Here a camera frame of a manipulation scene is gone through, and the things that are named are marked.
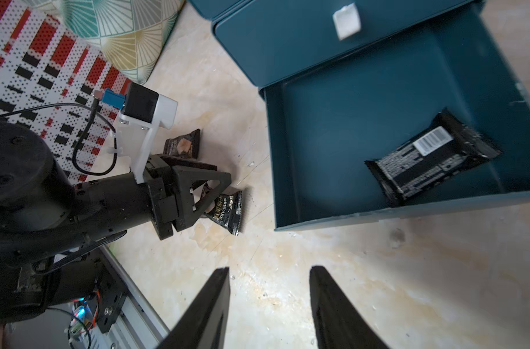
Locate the black cookie packet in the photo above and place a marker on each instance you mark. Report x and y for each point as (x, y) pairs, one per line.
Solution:
(184, 146)

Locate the patterned pillow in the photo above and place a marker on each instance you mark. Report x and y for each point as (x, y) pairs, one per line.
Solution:
(130, 33)

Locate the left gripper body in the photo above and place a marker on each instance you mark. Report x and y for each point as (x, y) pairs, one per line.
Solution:
(159, 181)

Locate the teal drawer cabinet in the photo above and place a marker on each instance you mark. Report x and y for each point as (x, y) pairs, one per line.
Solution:
(273, 40)

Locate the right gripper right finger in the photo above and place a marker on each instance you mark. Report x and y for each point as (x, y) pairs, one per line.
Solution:
(337, 322)

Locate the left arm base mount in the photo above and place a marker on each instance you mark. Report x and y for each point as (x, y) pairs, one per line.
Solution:
(110, 295)

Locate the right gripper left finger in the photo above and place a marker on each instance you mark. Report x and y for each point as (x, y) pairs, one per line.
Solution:
(204, 323)

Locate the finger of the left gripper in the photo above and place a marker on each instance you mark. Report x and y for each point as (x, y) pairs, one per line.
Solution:
(176, 161)
(195, 190)

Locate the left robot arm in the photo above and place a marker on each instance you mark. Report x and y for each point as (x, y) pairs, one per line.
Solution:
(47, 224)

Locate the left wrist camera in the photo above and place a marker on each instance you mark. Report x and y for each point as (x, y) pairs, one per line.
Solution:
(142, 112)

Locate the black cookie packet barcode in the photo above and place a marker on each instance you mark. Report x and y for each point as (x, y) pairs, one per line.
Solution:
(227, 211)
(445, 149)

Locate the teal bottom drawer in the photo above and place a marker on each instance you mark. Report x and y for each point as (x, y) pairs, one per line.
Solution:
(326, 123)

